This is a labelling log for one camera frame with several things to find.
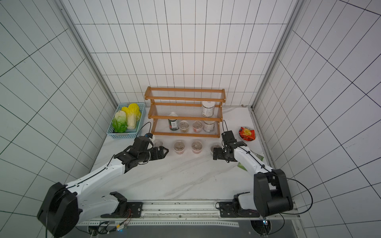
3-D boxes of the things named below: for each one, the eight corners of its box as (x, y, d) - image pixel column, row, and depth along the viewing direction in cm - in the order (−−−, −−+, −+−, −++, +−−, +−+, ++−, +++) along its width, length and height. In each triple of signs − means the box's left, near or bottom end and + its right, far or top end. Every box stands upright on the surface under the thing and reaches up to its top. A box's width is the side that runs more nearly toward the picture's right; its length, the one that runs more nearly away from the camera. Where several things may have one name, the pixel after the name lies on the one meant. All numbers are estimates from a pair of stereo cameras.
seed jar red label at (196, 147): (191, 153, 94) (191, 150, 90) (191, 144, 99) (191, 140, 95) (201, 153, 94) (202, 150, 90) (201, 144, 99) (201, 140, 95)
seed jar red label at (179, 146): (173, 154, 94) (173, 151, 90) (174, 143, 99) (174, 139, 95) (184, 154, 94) (184, 151, 90) (184, 143, 99) (184, 139, 95)
